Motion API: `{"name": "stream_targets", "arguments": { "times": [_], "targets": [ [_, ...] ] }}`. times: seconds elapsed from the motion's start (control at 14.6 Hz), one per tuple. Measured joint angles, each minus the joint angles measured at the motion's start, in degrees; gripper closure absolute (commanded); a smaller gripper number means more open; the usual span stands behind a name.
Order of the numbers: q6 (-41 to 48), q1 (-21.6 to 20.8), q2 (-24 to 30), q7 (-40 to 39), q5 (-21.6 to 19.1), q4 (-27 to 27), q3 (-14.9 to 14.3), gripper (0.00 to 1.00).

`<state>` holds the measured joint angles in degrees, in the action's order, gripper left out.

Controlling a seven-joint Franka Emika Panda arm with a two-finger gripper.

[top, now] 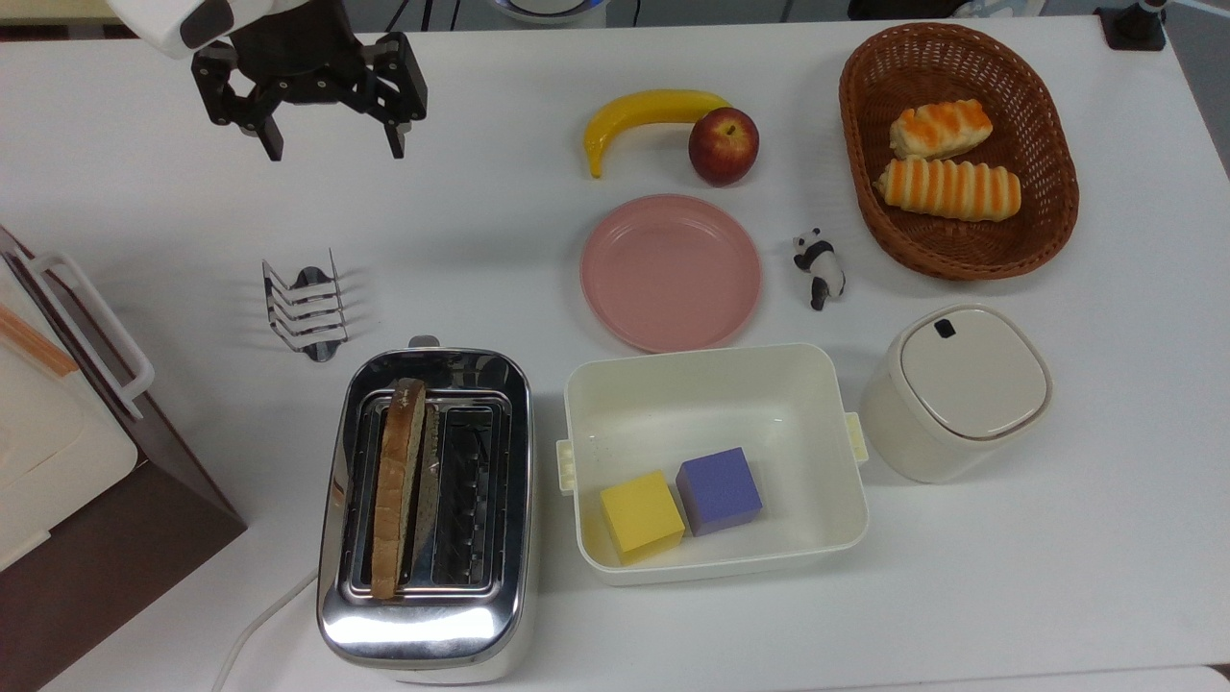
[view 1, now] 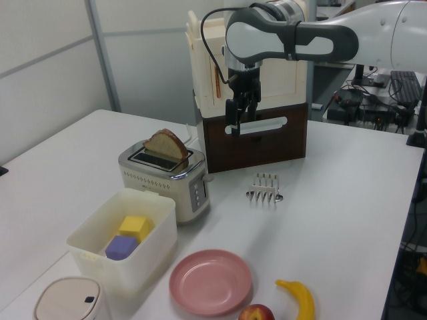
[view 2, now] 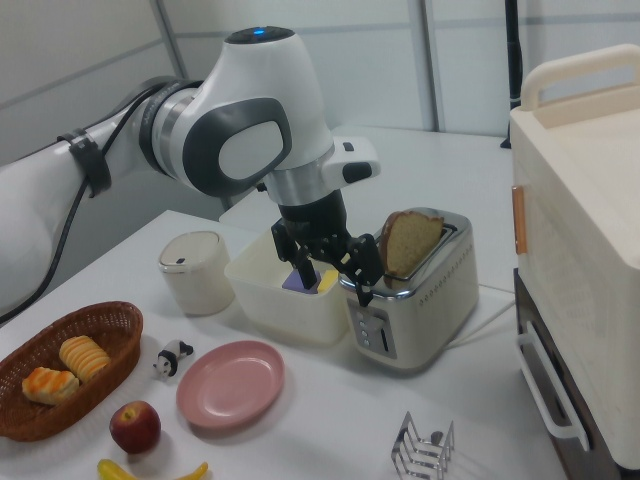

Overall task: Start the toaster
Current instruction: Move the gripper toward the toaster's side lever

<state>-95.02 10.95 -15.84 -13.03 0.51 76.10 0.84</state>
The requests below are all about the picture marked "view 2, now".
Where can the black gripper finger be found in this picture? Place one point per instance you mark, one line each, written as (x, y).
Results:
(300, 260)
(362, 260)

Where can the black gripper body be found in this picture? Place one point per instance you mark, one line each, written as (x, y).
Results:
(312, 212)

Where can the cream and chrome toaster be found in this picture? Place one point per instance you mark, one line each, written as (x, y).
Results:
(440, 310)

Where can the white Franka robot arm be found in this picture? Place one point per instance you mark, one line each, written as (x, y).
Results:
(260, 75)

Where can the purple foam cube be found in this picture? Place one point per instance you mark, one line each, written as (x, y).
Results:
(291, 283)

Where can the yellow foam cube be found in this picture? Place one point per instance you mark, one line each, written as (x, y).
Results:
(328, 281)

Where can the brown bread slice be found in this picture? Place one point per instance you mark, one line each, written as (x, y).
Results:
(410, 245)

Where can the white plastic storage box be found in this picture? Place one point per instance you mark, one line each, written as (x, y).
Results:
(285, 315)

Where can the cream bin with lid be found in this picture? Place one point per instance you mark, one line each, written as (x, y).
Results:
(197, 280)

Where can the pink plate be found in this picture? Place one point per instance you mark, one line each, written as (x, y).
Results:
(230, 385)

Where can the panda figurine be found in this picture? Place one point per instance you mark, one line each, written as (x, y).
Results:
(172, 357)

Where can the metal toast rack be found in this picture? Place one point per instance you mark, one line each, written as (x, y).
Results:
(422, 450)

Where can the brown wicker basket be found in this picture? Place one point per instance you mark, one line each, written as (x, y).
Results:
(107, 325)

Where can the red apple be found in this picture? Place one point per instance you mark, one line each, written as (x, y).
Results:
(135, 427)

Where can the long striped bread roll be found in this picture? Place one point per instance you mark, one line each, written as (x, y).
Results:
(85, 357)

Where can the black stand pole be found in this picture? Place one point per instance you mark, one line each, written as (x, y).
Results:
(512, 50)

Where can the orange glazed bread roll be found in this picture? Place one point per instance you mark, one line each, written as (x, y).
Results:
(50, 386)

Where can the yellow banana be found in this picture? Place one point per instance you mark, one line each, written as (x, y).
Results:
(112, 471)

